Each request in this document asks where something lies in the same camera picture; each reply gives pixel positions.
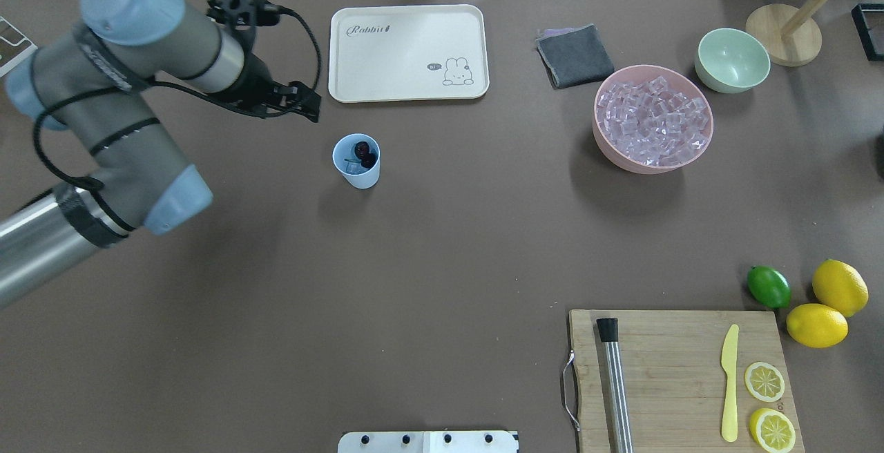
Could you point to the clear ice cubes pile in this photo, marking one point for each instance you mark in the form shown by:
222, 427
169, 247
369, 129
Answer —
654, 123

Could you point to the lemon slice upper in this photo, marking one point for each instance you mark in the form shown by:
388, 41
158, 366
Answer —
764, 382

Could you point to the white cup rack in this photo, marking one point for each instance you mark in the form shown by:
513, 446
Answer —
15, 47

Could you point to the pink bowl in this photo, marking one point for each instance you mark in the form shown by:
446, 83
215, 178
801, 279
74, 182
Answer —
640, 73

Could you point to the yellow lemon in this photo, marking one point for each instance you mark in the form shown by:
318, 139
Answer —
816, 326
840, 286

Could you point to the steel muddler black tip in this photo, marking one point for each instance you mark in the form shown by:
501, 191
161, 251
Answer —
617, 396

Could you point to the yellow lemon far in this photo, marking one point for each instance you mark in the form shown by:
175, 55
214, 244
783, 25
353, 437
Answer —
840, 286

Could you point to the green lime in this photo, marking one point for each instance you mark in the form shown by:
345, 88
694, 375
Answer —
769, 287

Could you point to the lemon half lower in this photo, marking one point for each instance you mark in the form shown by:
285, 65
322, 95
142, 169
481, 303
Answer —
772, 430

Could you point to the dark cherry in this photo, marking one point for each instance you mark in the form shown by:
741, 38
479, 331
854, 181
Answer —
362, 150
369, 160

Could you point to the wooden cutting board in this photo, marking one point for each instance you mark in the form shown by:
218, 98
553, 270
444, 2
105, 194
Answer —
674, 382

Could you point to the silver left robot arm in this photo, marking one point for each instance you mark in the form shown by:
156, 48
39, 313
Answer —
117, 167

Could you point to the green ceramic bowl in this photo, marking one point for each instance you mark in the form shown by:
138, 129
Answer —
729, 61

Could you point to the wooden cup stand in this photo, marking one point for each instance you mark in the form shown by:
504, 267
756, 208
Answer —
789, 34

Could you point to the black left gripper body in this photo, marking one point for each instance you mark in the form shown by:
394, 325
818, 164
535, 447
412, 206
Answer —
257, 77

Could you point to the yellow lemon near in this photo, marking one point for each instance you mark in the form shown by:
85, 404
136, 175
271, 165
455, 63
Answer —
816, 326

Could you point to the light blue plastic cup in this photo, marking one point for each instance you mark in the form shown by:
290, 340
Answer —
344, 149

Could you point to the cream rabbit tray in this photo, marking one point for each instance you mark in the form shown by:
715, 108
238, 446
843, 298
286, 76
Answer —
408, 53

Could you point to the grey folded cloth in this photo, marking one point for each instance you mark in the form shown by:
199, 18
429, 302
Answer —
574, 56

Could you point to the yellow plastic knife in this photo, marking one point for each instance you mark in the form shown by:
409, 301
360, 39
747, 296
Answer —
729, 365

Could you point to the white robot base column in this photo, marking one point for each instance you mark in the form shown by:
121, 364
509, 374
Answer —
430, 441

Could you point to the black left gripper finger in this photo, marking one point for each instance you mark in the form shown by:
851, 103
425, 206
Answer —
297, 98

